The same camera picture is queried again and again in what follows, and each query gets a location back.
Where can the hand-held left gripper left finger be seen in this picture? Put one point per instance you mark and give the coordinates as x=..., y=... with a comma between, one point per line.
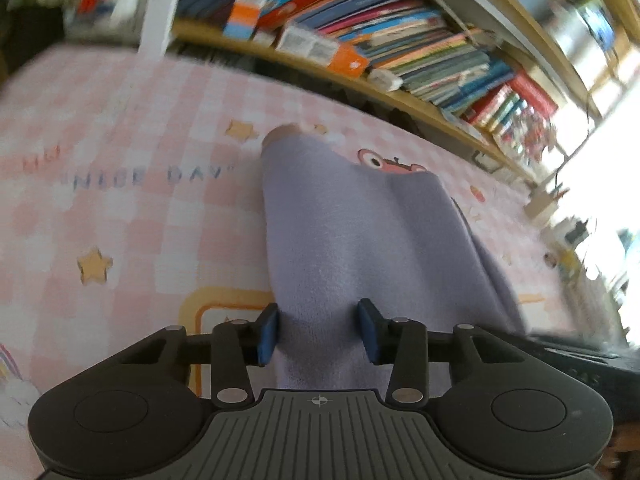
x=267, y=335

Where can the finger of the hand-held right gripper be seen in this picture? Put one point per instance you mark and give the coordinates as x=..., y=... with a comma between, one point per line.
x=575, y=345

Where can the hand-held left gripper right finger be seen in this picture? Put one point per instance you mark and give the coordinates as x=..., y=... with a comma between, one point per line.
x=370, y=335

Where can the purple fleece garment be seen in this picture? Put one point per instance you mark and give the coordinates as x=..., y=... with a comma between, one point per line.
x=350, y=220

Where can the mauve knit sweater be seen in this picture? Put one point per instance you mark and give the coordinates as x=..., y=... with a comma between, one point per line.
x=280, y=134

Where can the black power adapter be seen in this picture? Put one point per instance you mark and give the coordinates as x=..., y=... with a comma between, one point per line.
x=577, y=232

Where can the beige pen cup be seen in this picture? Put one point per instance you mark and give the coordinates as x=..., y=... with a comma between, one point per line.
x=540, y=205

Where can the pink checked printed table mat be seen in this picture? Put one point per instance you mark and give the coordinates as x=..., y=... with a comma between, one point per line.
x=125, y=220

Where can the colourful paper ornament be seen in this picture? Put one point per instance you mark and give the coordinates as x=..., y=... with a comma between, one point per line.
x=530, y=135

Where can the wooden bookshelf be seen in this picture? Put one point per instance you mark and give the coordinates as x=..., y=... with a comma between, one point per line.
x=440, y=116

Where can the small white box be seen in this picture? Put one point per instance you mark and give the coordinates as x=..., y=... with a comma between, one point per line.
x=386, y=80

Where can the flat white orange box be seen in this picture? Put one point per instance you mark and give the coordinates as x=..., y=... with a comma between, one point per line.
x=345, y=60

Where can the row of colourful books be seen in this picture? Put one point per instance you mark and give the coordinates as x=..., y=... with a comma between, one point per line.
x=400, y=25

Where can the tall white orange box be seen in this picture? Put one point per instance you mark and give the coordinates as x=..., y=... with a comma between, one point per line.
x=245, y=15

